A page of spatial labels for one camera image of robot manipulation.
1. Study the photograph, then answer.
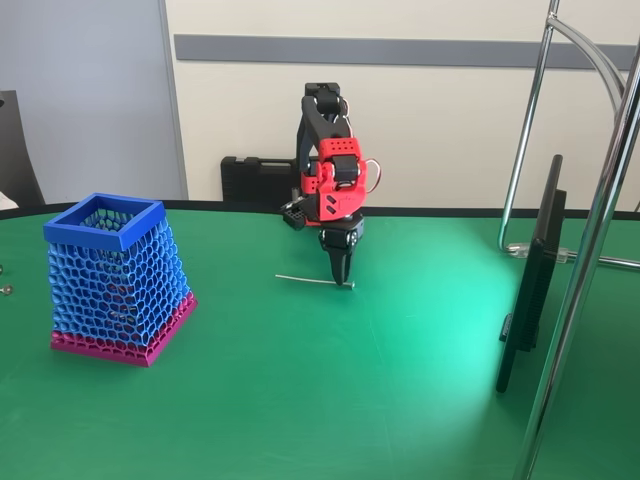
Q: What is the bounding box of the candle wick with metal tab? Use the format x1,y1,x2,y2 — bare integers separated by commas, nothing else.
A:
274,273,358,290

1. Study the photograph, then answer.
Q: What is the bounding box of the blue and pink lattice basket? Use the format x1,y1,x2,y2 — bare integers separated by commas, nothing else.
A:
43,193,199,369

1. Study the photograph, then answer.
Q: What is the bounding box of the black plastic tool case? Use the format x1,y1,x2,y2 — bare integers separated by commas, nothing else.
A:
220,155,302,203

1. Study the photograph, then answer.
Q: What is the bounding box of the green cloth with black rim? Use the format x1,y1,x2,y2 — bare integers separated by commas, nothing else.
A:
0,199,640,480

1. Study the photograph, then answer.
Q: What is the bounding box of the black LED light panel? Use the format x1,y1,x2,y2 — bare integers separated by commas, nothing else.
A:
494,154,569,395

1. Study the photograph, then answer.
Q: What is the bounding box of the chrome tube stand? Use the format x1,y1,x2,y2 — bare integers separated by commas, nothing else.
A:
498,0,640,480

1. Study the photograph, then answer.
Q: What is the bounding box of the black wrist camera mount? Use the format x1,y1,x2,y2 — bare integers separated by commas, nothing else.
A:
281,195,307,232

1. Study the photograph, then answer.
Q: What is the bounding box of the grey wall rail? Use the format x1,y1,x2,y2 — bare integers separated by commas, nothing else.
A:
173,33,640,71

